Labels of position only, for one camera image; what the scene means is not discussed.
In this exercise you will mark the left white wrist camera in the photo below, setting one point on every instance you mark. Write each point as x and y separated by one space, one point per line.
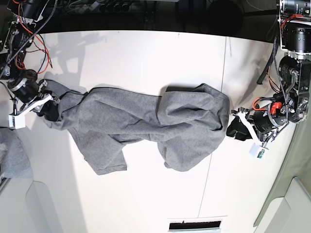
257 151

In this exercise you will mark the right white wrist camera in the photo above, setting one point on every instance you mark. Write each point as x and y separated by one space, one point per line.
17 122

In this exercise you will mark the green-grey side panel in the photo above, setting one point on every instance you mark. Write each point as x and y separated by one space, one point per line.
296 159

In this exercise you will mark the white vent slot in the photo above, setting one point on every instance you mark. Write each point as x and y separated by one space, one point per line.
196 225

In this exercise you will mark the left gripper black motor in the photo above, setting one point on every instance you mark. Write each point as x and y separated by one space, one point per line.
264 122

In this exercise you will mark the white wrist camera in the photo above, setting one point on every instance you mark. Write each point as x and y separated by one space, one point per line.
17 122
257 151

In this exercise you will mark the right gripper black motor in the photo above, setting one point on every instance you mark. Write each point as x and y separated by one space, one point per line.
26 90

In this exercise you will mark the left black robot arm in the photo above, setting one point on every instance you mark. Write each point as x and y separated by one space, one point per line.
291 56

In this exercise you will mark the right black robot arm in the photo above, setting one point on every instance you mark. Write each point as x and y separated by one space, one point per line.
17 35

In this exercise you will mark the grey t-shirt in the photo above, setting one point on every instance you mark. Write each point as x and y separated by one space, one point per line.
187 124

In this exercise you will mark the grey folded cloth pile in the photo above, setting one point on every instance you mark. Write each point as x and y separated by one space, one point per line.
14 162

